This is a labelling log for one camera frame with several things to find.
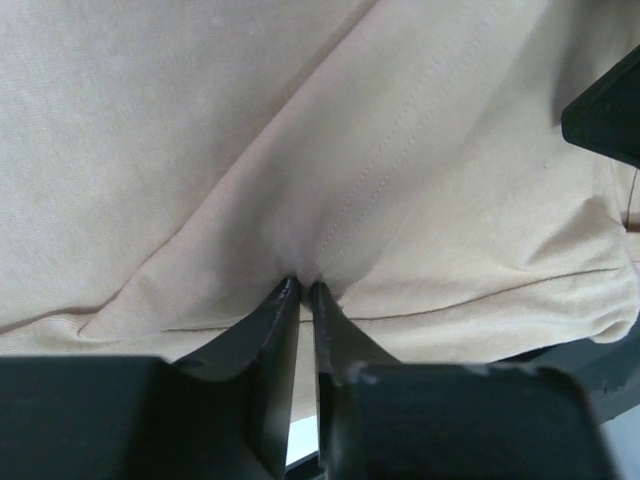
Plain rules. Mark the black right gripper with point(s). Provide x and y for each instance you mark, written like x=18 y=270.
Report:
x=604 y=119

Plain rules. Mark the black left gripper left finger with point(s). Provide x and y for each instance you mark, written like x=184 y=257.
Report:
x=219 y=412

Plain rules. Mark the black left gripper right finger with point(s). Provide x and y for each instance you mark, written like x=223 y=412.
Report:
x=380 y=418

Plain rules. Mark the beige t shirt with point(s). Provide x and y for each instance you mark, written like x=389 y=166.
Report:
x=164 y=164

